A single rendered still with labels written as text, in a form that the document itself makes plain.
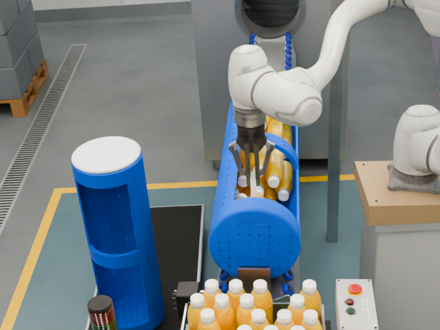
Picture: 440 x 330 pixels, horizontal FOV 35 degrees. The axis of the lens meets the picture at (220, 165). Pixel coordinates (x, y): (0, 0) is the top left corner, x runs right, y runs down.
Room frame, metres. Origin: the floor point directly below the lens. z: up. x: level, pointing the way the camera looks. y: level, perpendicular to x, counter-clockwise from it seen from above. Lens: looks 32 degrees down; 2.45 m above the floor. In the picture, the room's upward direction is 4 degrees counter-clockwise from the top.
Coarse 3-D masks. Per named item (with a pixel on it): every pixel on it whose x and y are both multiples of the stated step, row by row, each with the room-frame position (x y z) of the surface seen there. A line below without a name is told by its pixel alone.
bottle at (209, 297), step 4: (204, 292) 1.55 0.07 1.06; (208, 292) 1.54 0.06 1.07; (212, 292) 1.54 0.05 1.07; (216, 292) 1.54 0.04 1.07; (220, 292) 1.55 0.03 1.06; (204, 296) 1.54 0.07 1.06; (208, 296) 1.53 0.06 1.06; (212, 296) 1.53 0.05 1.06; (204, 300) 1.53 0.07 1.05; (208, 300) 1.53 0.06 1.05; (212, 300) 1.53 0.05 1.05; (208, 304) 1.52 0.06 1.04; (212, 304) 1.52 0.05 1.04; (212, 308) 1.52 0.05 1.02
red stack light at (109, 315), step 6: (90, 312) 1.30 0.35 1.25; (108, 312) 1.30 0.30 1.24; (114, 312) 1.32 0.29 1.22; (90, 318) 1.31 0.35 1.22; (96, 318) 1.29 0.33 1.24; (102, 318) 1.29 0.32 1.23; (108, 318) 1.30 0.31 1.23; (114, 318) 1.31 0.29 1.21; (96, 324) 1.29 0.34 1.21; (102, 324) 1.29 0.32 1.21
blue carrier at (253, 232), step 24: (288, 144) 2.15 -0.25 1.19; (216, 192) 1.94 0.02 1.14; (216, 216) 1.76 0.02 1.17; (240, 216) 1.71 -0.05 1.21; (264, 216) 1.70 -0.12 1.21; (288, 216) 1.72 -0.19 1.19; (216, 240) 1.72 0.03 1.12; (240, 240) 1.71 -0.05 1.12; (264, 240) 1.70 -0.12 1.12; (288, 240) 1.69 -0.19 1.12; (240, 264) 1.71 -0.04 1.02; (264, 264) 1.70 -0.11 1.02; (288, 264) 1.69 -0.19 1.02
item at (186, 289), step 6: (180, 282) 1.67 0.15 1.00; (186, 282) 1.67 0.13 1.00; (192, 282) 1.67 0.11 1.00; (198, 282) 1.67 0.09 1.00; (180, 288) 1.64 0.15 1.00; (186, 288) 1.64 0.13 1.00; (192, 288) 1.64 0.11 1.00; (198, 288) 1.64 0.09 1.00; (174, 294) 1.63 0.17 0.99; (180, 294) 1.62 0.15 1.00; (186, 294) 1.62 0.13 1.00; (192, 294) 1.61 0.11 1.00; (174, 300) 1.62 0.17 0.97; (180, 300) 1.61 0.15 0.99; (186, 300) 1.61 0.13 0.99; (174, 306) 1.63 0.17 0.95; (180, 306) 1.61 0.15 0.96; (180, 312) 1.61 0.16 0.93
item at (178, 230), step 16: (160, 208) 3.30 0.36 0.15; (176, 208) 3.29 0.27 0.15; (192, 208) 3.28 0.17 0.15; (160, 224) 3.15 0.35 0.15; (176, 224) 3.14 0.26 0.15; (192, 224) 3.13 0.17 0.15; (160, 240) 3.00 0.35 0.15; (176, 240) 2.99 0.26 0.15; (192, 240) 2.98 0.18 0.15; (160, 256) 2.87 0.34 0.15; (176, 256) 2.86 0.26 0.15; (192, 256) 2.85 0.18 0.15; (160, 272) 2.74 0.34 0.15; (176, 272) 2.73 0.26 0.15; (192, 272) 2.72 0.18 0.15; (96, 288) 2.66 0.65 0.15; (176, 288) 2.61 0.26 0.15; (176, 320) 2.39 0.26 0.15
